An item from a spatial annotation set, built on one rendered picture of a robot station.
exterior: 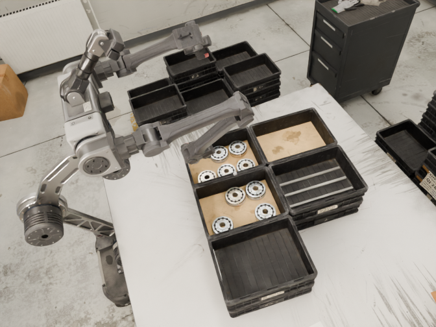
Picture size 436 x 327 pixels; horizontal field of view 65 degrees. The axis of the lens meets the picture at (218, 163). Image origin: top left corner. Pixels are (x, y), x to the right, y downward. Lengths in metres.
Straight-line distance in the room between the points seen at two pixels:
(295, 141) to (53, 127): 2.63
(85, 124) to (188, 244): 0.86
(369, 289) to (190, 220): 0.93
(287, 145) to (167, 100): 1.26
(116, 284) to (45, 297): 0.65
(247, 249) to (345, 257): 0.48
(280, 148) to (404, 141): 1.22
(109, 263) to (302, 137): 1.48
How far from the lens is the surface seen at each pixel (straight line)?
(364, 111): 3.47
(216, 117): 1.27
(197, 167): 1.94
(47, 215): 1.92
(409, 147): 2.91
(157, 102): 2.90
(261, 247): 1.67
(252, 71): 3.04
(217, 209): 1.77
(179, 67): 3.20
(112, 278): 2.43
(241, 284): 1.61
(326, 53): 3.18
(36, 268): 3.02
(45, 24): 4.28
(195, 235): 1.87
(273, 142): 2.01
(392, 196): 2.06
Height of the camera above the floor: 2.35
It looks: 52 degrees down
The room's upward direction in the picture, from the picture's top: 10 degrees counter-clockwise
